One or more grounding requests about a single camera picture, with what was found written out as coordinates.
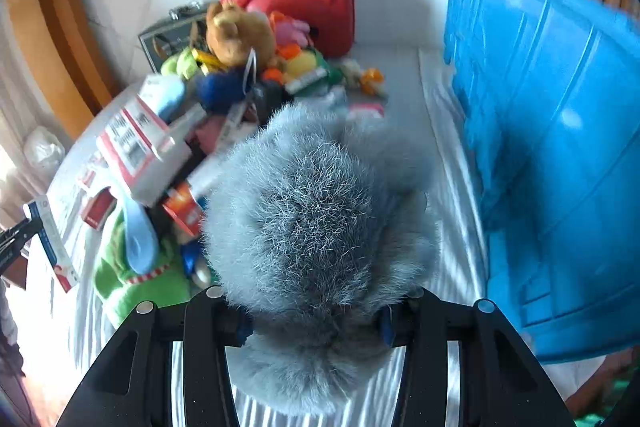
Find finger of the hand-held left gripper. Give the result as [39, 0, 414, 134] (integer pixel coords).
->
[0, 217, 41, 277]

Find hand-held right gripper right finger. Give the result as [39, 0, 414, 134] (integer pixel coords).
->
[372, 287, 578, 427]

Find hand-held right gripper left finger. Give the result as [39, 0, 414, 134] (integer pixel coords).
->
[55, 285, 253, 427]

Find long white medicine box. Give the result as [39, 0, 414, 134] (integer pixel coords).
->
[22, 196, 81, 293]

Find green plush cloth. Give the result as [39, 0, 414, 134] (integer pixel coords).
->
[94, 207, 193, 328]

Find grey plush toy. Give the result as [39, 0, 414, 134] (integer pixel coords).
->
[200, 99, 443, 418]

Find pink white tissue pack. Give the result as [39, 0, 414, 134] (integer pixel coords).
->
[96, 94, 193, 208]

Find blue plastic crate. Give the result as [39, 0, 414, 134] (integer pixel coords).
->
[442, 0, 640, 365]

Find white plastic bag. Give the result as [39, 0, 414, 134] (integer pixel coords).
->
[24, 126, 66, 175]

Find light blue cloth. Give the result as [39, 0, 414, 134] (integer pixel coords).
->
[120, 194, 161, 275]

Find red orange small box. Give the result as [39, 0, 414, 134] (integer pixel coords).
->
[162, 182, 208, 233]

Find white curtain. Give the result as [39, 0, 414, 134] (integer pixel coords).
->
[0, 0, 51, 228]

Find light blue white packet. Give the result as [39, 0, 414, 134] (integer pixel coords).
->
[137, 74, 187, 120]

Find pink yellow packet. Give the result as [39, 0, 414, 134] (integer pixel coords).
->
[347, 103, 386, 120]

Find dark blue plush ball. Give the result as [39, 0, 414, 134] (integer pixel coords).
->
[196, 69, 248, 112]

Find black cylinder bottle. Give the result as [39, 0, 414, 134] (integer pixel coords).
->
[252, 79, 286, 120]

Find green plush toy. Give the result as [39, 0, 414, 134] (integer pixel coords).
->
[160, 49, 201, 80]

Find small orange white plush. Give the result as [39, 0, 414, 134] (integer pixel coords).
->
[340, 59, 388, 98]

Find yellow plush toy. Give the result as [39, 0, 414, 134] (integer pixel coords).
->
[285, 48, 321, 80]

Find brown teddy bear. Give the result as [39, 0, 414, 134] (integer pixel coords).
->
[205, 1, 277, 68]

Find dark tin box with handle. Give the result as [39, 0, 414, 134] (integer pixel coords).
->
[138, 2, 211, 72]

